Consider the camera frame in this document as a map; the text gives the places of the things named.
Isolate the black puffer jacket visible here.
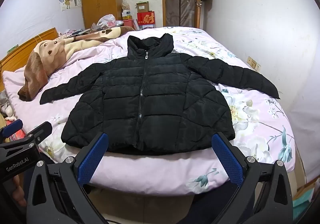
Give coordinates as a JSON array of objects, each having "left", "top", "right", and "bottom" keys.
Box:
[{"left": 40, "top": 34, "right": 279, "bottom": 156}]

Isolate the person's left hand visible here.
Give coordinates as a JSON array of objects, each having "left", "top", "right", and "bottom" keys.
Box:
[{"left": 12, "top": 175, "right": 27, "bottom": 207}]

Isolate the wooden headboard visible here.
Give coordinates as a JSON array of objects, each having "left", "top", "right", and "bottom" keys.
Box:
[{"left": 1, "top": 28, "right": 58, "bottom": 91}]

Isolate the brown dog pattern blanket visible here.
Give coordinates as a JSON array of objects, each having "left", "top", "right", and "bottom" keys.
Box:
[{"left": 18, "top": 26, "right": 134, "bottom": 102}]

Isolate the white plastic bag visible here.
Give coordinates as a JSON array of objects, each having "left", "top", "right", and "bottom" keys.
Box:
[{"left": 91, "top": 14, "right": 116, "bottom": 30}]

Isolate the small pink box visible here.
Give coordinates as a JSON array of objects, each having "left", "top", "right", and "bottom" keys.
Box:
[{"left": 123, "top": 19, "right": 133, "bottom": 27}]

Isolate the snack bag on boxes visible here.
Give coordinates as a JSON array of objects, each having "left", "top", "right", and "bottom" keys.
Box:
[{"left": 121, "top": 0, "right": 130, "bottom": 11}]

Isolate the red gift box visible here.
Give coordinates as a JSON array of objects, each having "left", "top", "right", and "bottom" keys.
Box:
[{"left": 137, "top": 11, "right": 155, "bottom": 25}]

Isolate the brown cardboard box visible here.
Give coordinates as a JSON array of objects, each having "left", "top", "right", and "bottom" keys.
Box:
[{"left": 136, "top": 2, "right": 149, "bottom": 13}]

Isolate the wall power socket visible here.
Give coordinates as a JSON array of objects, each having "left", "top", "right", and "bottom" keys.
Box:
[{"left": 247, "top": 56, "right": 257, "bottom": 69}]

